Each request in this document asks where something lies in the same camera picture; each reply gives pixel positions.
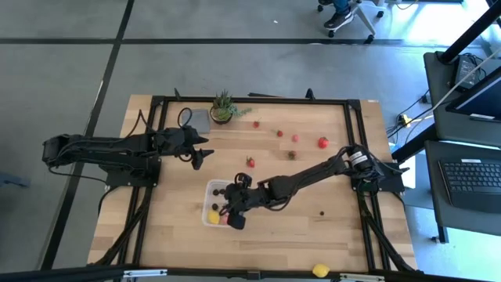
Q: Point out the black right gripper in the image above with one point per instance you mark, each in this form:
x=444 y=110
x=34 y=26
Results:
x=242 y=197

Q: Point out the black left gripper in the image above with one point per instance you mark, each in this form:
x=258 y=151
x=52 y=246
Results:
x=170 y=142

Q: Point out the pink strawberry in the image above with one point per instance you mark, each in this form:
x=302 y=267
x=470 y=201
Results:
x=224 y=219
x=295 y=138

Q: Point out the yellow lemon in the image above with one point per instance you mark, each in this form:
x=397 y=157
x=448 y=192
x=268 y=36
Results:
x=321 y=270
x=213 y=217

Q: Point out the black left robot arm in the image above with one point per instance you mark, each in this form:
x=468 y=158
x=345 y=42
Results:
x=98 y=149

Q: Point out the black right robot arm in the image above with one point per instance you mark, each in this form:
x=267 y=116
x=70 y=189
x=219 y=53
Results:
x=305 y=176

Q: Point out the clear plastic tupperware container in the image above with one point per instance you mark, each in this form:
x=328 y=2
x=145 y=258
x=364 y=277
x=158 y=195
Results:
x=209 y=199

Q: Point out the grey square pad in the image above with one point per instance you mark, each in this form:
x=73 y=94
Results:
x=200 y=119

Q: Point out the potted succulent plant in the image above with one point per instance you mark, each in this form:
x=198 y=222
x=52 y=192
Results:
x=222 y=111

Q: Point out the red strawberry with long stem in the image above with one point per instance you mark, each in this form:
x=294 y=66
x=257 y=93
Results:
x=256 y=124

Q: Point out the yellow plug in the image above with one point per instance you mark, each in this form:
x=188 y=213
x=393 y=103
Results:
x=405 y=118

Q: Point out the person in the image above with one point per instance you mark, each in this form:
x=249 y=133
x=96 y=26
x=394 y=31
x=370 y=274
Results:
x=338 y=19

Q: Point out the white office chair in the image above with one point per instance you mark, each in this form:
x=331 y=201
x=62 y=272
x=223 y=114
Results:
x=364 y=17

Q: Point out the black computer cart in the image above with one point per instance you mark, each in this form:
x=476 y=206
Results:
x=438 y=90

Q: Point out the black keyboard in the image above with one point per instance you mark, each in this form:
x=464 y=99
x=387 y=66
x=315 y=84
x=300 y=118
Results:
x=469 y=180

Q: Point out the computer monitor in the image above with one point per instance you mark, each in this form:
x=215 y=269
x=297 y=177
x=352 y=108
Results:
x=481 y=100

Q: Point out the black power brick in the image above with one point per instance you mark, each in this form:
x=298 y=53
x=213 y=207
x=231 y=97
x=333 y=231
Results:
x=467 y=68

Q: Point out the black pole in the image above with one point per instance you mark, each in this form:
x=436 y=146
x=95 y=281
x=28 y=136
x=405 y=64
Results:
x=469 y=33

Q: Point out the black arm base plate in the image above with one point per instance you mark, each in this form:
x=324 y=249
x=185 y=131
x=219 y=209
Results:
x=391 y=182
x=133 y=178

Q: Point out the black aluminium table frame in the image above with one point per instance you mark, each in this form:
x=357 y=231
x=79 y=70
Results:
x=274 y=100

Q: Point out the silver metal bracket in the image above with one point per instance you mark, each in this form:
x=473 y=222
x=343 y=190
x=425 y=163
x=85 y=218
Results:
x=145 y=273
x=362 y=277

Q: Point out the black frame crossbar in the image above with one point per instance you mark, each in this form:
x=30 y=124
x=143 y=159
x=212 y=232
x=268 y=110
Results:
x=78 y=273

